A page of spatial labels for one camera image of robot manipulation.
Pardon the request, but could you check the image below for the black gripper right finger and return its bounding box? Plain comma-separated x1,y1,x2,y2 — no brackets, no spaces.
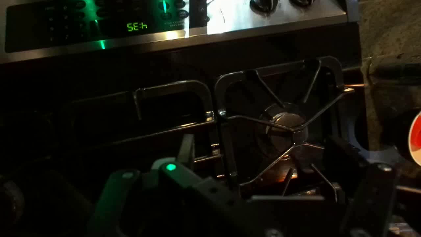
340,163,398,237

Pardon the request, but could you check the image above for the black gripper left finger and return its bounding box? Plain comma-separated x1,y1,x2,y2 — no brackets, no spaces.
86,168,140,237

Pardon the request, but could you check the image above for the red and white bowl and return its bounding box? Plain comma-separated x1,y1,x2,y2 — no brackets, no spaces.
407,111,421,165

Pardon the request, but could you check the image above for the black cast iron grate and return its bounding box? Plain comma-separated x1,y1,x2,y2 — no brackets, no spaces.
213,56,352,196

